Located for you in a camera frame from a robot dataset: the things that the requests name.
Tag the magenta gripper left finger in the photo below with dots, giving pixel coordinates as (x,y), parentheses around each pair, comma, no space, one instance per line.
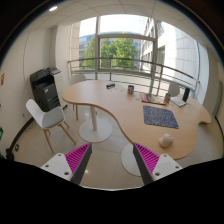
(70,166)

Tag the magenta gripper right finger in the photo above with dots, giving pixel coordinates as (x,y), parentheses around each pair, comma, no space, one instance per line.
(153,166)

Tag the white computer mouse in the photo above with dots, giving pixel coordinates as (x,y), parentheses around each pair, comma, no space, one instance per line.
(166,140)

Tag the dark patterned mouse pad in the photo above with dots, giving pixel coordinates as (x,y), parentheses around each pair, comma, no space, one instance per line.
(159,117)

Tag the curved wooden table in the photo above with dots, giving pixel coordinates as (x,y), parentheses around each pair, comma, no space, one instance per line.
(127,110)

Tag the white chair wooden legs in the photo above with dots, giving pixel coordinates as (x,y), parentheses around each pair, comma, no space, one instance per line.
(47,120)

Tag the small picture card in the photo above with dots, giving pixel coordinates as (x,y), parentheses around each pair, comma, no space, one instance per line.
(167,98)

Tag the open laptop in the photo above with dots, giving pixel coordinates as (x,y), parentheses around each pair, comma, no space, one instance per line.
(181,101)

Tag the dark mug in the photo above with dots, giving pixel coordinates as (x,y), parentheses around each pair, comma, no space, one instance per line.
(130,89)

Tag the black office printer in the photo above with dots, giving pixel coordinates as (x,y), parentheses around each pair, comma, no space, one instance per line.
(44,88)

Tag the white chair at right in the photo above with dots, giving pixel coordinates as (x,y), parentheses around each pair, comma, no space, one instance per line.
(174,89)

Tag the white chair behind table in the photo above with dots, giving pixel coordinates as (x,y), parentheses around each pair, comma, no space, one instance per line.
(73,80)

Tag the metal window railing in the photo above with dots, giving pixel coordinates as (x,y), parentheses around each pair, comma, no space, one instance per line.
(146,76)

